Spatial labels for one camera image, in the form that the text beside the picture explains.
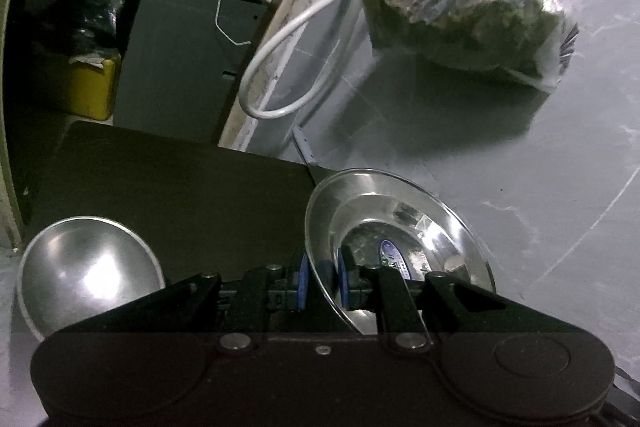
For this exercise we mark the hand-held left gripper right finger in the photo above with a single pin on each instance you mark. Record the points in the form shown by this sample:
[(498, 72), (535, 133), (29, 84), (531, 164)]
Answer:
[(345, 281)]

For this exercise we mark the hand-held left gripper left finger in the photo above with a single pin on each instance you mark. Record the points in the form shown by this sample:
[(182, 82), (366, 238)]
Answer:
[(300, 282)]

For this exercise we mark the steel plate with blue sticker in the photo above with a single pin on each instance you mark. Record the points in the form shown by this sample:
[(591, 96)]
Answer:
[(400, 207)]

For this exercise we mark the plain steel bowl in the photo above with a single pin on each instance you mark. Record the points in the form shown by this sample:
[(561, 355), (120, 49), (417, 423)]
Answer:
[(90, 267)]

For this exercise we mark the grey metal strip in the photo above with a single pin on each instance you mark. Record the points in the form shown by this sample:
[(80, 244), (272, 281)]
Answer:
[(303, 147)]

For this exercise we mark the grey cabinet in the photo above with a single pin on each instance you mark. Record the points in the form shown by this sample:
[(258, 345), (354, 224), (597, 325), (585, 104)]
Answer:
[(170, 57)]

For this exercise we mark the yellow bin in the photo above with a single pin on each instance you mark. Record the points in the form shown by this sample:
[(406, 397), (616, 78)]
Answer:
[(90, 92)]

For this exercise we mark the black plastic bag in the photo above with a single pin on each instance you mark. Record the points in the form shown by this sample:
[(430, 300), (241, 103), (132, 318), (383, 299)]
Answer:
[(85, 17)]

